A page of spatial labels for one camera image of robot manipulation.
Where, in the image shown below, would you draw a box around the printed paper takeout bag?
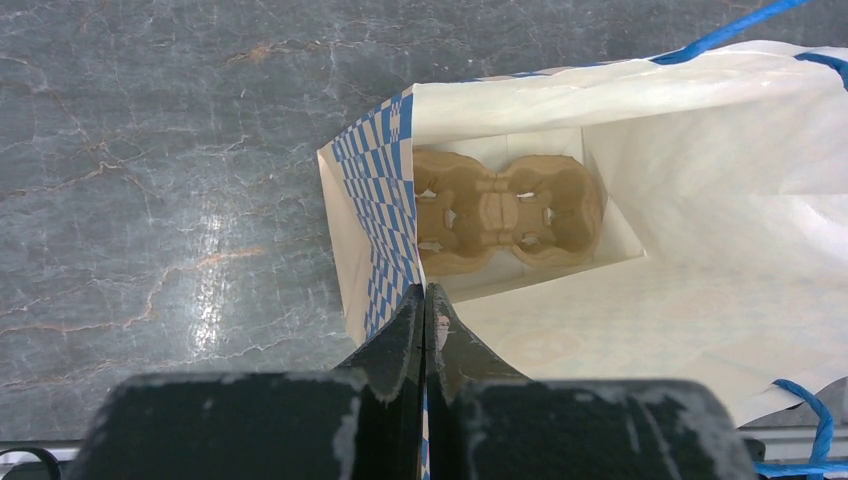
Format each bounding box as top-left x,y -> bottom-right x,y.
316,0 -> 848,480

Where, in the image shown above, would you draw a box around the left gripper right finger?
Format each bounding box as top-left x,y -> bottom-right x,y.
425,283 -> 528,479

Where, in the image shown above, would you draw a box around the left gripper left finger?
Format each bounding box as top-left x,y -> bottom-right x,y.
337,284 -> 424,479

